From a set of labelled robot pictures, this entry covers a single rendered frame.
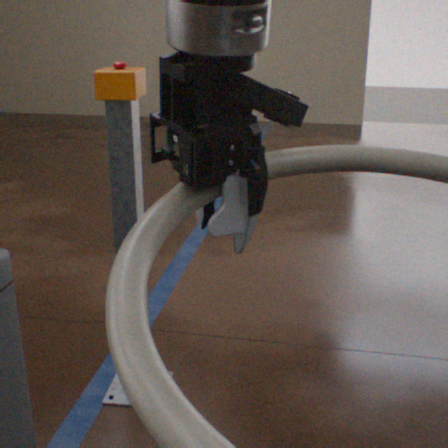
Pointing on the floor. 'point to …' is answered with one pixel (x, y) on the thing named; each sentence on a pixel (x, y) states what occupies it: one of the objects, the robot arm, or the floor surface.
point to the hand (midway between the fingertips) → (225, 228)
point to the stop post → (122, 164)
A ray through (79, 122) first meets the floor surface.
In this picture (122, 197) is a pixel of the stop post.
